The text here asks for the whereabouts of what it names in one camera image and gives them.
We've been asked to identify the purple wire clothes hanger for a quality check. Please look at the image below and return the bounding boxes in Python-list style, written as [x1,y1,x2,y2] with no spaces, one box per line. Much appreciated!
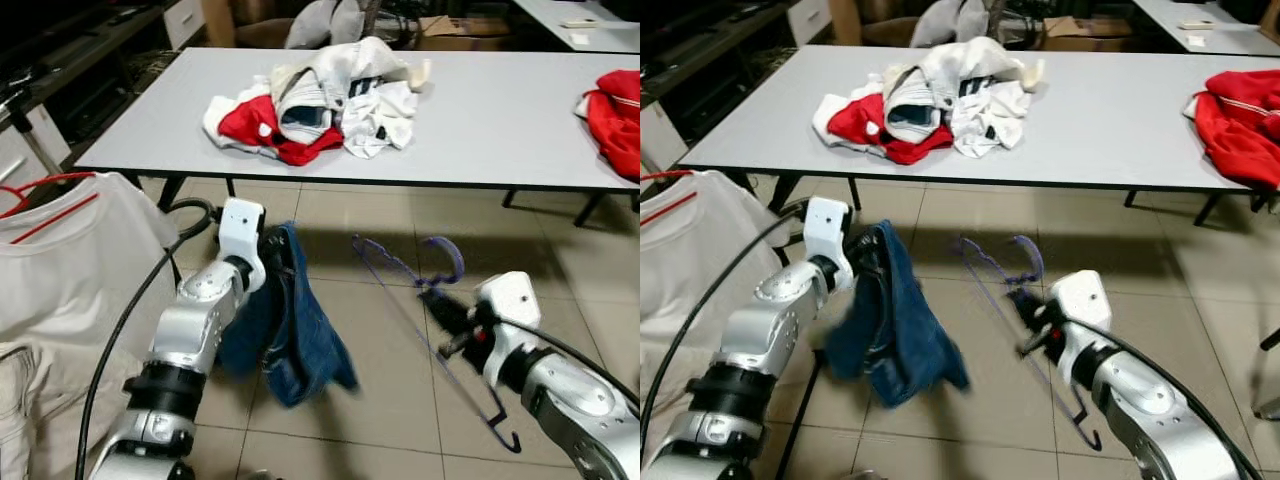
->
[950,235,1103,451]
[352,235,523,454]

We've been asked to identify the blue denim jeans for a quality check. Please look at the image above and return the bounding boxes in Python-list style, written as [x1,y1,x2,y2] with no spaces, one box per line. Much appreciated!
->
[215,222,359,408]
[822,220,969,408]

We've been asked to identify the red knit white-striped garment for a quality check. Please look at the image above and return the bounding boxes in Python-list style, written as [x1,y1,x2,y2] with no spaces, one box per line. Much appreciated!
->
[1185,68,1280,191]
[575,68,641,181]

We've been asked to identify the red clothes hanger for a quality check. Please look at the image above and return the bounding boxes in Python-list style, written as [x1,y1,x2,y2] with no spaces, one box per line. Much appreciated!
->
[640,170,701,226]
[0,170,101,246]

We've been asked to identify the red and white garment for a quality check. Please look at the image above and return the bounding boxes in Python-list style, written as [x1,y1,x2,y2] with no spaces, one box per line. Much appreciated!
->
[203,85,346,167]
[812,85,956,166]

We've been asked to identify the blue white striped garment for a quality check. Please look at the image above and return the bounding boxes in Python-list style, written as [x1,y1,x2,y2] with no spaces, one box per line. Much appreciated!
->
[280,100,336,144]
[888,100,943,143]

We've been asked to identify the white t-shirt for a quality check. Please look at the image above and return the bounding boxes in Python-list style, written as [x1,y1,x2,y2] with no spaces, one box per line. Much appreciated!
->
[640,170,766,461]
[0,172,181,351]

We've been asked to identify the white garment with black print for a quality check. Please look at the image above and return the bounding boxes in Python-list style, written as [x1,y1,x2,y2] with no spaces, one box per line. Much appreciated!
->
[340,78,421,159]
[948,80,1031,159]

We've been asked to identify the long grey table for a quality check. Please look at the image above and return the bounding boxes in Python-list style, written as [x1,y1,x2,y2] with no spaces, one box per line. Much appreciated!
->
[75,45,641,231]
[678,43,1280,229]

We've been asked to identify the beige hooded jacket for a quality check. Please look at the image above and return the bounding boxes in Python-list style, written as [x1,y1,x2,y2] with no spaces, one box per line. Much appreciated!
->
[270,37,433,146]
[880,37,1046,141]

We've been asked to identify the black chair base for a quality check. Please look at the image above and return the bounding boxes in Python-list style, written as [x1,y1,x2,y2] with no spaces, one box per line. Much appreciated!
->
[1250,328,1280,421]

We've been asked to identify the grey garment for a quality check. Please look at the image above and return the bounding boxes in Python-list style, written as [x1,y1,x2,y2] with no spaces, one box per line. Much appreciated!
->
[285,0,366,49]
[910,0,991,48]

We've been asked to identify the white drawer cabinet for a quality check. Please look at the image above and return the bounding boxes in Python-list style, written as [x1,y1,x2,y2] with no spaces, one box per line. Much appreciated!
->
[787,0,831,46]
[165,0,206,49]

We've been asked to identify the brown cardboard box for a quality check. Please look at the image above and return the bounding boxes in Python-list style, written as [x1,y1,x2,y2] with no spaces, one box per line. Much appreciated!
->
[418,15,526,51]
[1040,15,1141,51]

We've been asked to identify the beige trousers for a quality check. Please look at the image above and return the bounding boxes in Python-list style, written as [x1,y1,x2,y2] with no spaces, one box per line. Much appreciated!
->
[0,340,96,480]

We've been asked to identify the white background table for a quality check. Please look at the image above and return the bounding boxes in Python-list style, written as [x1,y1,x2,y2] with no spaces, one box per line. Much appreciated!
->
[512,0,641,54]
[1130,0,1280,56]

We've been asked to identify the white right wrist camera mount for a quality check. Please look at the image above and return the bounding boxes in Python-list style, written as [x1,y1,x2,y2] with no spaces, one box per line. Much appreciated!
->
[1045,270,1113,386]
[472,271,542,386]

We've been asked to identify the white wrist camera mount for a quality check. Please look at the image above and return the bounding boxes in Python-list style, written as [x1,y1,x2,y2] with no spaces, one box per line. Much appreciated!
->
[1045,270,1113,386]
[472,271,542,386]
[803,196,853,286]
[217,197,267,291]

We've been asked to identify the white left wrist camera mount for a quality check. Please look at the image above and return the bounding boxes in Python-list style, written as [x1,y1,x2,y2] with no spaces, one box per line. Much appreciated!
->
[803,196,853,286]
[217,197,267,291]

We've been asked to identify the thick black cable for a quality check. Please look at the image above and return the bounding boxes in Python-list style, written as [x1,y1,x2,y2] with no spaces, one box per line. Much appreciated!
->
[640,200,816,471]
[75,197,219,480]

